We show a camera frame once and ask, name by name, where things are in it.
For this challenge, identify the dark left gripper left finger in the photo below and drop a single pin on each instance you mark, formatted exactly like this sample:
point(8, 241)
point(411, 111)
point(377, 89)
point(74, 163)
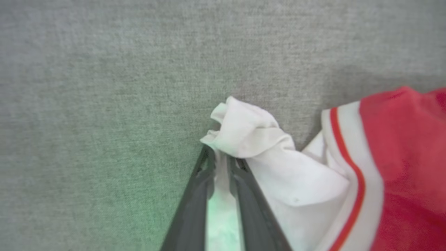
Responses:
point(193, 216)

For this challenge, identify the grey fabric sofa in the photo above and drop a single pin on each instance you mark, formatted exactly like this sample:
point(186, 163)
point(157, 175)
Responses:
point(104, 87)

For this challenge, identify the red white sports jersey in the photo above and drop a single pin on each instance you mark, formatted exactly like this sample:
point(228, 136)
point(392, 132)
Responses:
point(306, 181)

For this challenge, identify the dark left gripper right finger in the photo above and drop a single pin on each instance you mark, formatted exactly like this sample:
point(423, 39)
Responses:
point(254, 216)

